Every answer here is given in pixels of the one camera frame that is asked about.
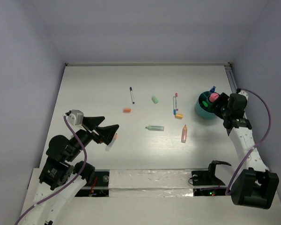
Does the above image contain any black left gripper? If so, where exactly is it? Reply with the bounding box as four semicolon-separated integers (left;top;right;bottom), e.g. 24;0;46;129
67;115;119;160

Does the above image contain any clear blue glue bottle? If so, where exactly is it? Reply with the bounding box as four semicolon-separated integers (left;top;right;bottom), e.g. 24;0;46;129
209;86;216;94

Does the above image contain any purple thin marker pen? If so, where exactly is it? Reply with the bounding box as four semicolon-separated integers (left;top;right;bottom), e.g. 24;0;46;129
129;87;135;105

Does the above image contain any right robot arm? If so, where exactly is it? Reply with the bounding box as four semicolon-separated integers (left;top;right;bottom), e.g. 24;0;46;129
211;89;279;210

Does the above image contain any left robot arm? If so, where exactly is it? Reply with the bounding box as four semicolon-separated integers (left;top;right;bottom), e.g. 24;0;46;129
16;110;119;225

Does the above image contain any pink cap bottle in organizer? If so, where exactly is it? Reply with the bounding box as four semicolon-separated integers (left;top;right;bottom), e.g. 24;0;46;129
208;93;219;103

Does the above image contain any orange tip clear pencil case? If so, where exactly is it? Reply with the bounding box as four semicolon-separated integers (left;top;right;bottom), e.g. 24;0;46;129
105;133;118;151

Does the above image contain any teal round organizer container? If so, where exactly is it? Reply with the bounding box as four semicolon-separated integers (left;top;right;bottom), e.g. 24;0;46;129
195;91;216;120

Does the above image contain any small orange eraser cap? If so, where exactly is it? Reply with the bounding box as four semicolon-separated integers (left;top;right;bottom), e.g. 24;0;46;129
123;108;131;113

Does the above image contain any pink orange pencil-shaped case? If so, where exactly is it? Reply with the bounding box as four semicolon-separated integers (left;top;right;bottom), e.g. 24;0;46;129
181;125;188;143

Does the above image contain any green pencil-shaped clear case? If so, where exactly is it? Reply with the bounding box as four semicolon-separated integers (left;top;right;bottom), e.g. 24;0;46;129
145;125;164;132

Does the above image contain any yellow orange eraser cap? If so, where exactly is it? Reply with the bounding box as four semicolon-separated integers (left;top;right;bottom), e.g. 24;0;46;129
175;113;184;120

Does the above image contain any mint green eraser cap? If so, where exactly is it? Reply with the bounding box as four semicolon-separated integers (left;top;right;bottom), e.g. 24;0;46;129
151;96;159;104

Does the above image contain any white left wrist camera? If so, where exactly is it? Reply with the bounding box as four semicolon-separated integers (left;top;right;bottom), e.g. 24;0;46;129
64;110;84;127

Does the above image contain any aluminium rail right edge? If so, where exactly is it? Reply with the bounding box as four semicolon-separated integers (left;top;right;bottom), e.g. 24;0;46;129
224;63;237;93

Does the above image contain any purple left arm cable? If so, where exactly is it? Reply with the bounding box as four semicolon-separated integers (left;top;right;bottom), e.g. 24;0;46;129
14;114;88;225

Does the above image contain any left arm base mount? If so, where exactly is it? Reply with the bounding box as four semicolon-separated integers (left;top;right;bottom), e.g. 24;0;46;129
76;170;110;197

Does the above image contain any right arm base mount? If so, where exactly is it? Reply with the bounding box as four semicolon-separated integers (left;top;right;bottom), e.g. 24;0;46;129
188;160;233;196

